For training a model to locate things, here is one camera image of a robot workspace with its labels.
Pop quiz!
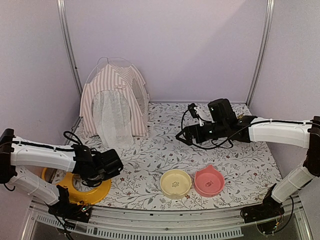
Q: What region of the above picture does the yellow double bowl holder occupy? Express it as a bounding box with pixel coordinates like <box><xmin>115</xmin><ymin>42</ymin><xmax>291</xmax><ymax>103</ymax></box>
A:
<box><xmin>41</xmin><ymin>168</ymin><xmax>112</xmax><ymax>205</ymax></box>

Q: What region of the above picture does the left aluminium frame post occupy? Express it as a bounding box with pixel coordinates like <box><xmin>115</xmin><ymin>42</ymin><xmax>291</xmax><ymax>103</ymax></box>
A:
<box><xmin>56</xmin><ymin>0</ymin><xmax>88</xmax><ymax>101</ymax></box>

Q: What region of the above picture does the right aluminium frame post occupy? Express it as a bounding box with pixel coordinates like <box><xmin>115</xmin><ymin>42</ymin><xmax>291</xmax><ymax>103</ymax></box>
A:
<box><xmin>245</xmin><ymin>0</ymin><xmax>275</xmax><ymax>108</ymax></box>

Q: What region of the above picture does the cream pet bowl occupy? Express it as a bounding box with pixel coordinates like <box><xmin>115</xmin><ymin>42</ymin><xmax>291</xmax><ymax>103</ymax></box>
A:
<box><xmin>160</xmin><ymin>169</ymin><xmax>193</xmax><ymax>200</ymax></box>

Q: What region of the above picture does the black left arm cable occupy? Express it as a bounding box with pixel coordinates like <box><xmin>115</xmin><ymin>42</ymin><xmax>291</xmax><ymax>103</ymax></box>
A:
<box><xmin>62</xmin><ymin>131</ymin><xmax>101</xmax><ymax>153</ymax></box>

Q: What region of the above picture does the white tent pole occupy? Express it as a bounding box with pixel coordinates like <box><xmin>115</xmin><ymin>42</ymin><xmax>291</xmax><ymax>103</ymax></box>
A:
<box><xmin>85</xmin><ymin>56</ymin><xmax>132</xmax><ymax>84</ymax></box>

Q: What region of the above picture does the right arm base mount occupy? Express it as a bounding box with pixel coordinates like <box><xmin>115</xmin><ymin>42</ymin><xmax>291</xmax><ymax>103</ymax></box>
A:
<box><xmin>240</xmin><ymin>184</ymin><xmax>285</xmax><ymax>223</ymax></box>

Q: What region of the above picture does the aluminium frame post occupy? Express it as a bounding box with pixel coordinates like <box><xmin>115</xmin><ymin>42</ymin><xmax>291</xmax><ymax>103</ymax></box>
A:
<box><xmin>56</xmin><ymin>0</ymin><xmax>88</xmax><ymax>101</ymax></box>
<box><xmin>245</xmin><ymin>0</ymin><xmax>275</xmax><ymax>108</ymax></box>

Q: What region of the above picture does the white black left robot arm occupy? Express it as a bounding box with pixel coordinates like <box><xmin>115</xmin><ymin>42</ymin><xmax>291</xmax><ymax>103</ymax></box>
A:
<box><xmin>0</xmin><ymin>128</ymin><xmax>124</xmax><ymax>217</ymax></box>

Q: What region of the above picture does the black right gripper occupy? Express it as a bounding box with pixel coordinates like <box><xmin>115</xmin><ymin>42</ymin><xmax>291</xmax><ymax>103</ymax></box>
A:
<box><xmin>176</xmin><ymin>121</ymin><xmax>228</xmax><ymax>146</ymax></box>

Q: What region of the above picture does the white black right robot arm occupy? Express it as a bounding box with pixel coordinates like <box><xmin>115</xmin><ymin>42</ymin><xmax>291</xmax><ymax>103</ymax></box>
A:
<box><xmin>175</xmin><ymin>98</ymin><xmax>320</xmax><ymax>218</ymax></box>

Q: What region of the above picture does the pink pet bowl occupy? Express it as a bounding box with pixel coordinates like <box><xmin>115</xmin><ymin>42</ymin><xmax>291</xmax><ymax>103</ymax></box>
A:
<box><xmin>194</xmin><ymin>164</ymin><xmax>225</xmax><ymax>198</ymax></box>

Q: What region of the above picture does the pink striped pet tent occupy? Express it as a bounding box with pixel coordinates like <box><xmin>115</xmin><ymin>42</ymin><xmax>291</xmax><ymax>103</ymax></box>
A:
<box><xmin>79</xmin><ymin>63</ymin><xmax>150</xmax><ymax>148</ymax></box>

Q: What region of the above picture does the aluminium front rail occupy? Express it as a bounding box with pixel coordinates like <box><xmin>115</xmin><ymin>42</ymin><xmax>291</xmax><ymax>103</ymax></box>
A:
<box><xmin>21</xmin><ymin>192</ymin><xmax>315</xmax><ymax>240</ymax></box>

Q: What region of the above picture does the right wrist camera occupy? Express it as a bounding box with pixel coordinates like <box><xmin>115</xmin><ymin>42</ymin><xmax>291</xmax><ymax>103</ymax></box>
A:
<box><xmin>187</xmin><ymin>103</ymin><xmax>211</xmax><ymax>127</ymax></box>

